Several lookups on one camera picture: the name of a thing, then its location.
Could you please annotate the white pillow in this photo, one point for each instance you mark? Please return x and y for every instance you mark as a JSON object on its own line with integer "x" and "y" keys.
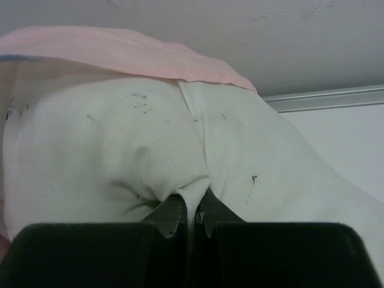
{"x": 279, "y": 177}

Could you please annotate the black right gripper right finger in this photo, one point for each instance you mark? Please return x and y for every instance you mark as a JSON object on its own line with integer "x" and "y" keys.
{"x": 230, "y": 252}

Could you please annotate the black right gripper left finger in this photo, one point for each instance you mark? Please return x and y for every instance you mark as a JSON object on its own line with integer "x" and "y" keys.
{"x": 148, "y": 253}

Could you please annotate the pink pillowcase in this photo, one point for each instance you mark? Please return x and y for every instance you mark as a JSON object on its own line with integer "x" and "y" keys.
{"x": 120, "y": 51}

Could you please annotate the aluminium table frame rail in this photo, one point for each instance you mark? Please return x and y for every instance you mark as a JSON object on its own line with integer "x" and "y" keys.
{"x": 330, "y": 99}

